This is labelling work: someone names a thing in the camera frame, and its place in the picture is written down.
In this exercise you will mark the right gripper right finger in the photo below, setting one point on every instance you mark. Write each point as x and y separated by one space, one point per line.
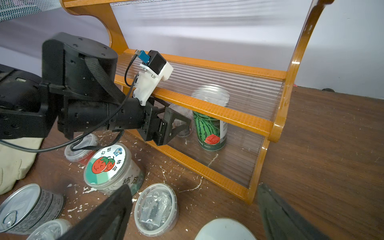
281 221

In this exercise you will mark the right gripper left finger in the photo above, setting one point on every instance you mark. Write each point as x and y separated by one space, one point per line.
107 222

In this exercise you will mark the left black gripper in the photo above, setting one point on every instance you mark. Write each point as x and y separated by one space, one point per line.
177 122

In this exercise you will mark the watermelon print jar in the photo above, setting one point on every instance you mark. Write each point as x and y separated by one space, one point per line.
211 132

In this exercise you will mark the clear jar purple label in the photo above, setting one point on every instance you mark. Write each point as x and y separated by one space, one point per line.
156 210

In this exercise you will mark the strawberry lid seed jar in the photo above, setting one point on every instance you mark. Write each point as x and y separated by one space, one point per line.
112 167

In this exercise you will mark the small clear jar purple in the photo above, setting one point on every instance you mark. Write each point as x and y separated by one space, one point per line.
51 230

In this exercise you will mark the clear jar red label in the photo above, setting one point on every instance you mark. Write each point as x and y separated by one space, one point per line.
82 156

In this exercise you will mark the clear jar silver lid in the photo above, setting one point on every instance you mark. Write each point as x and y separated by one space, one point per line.
28 208

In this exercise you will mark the wooden two-tier shelf rack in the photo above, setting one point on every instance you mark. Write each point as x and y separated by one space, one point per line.
237 111

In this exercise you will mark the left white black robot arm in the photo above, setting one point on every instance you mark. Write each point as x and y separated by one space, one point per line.
77 92

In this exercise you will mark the cream work glove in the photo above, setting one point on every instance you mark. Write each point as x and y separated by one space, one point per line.
16 164

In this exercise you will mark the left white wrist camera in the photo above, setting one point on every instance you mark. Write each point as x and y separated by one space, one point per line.
154 69

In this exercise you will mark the white wire wall shelf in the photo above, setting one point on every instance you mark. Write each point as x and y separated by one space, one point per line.
12 9

